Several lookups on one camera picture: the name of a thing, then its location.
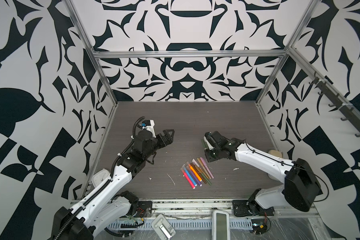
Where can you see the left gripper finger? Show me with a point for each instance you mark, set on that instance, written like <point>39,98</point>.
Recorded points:
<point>169,133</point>
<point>165,141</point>

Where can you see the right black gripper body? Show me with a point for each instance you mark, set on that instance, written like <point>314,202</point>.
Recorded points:
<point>213,154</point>

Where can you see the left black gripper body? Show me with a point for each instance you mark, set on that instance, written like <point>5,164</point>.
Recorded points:
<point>153,147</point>

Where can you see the brown pen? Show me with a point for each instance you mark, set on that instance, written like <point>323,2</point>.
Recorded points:
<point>203,167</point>

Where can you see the pink pen body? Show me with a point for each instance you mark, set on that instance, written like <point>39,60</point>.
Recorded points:
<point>207,168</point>

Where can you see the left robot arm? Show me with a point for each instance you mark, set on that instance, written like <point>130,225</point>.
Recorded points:
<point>105,204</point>

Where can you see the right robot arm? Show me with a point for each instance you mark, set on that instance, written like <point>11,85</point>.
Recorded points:
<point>299,185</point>

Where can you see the olive green marker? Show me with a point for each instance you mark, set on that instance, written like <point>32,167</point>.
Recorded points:
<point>208,181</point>

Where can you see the orange marker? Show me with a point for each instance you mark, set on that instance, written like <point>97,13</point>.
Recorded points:
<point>194,172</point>

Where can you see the red pink marker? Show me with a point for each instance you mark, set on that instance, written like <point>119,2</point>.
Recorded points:
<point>188,179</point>

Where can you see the purple marker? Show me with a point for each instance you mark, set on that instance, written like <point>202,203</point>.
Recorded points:
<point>194,176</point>

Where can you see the blue marker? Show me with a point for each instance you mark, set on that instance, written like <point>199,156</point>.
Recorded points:
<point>190,176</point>

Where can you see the white timer clock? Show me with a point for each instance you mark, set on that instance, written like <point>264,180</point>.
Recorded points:
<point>98,178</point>

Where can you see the beige sponge block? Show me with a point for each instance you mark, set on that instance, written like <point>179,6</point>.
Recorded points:
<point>275,153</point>

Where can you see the white tablet device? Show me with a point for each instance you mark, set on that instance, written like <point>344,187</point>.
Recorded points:
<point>220,225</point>

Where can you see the white clamp device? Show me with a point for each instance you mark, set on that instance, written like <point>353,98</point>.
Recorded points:
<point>163,228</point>

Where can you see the green lit circuit board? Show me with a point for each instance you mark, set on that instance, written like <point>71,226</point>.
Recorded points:
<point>261,226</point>

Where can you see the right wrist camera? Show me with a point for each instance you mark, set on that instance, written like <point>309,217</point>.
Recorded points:
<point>207,143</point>

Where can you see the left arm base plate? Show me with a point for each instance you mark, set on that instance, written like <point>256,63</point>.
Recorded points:
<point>141,209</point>

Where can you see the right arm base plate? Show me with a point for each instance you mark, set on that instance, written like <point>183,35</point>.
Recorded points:
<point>245,208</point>

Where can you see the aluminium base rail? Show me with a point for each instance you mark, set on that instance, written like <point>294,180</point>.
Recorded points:
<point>199,208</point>

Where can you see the black hook rail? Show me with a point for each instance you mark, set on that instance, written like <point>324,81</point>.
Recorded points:
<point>338,102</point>

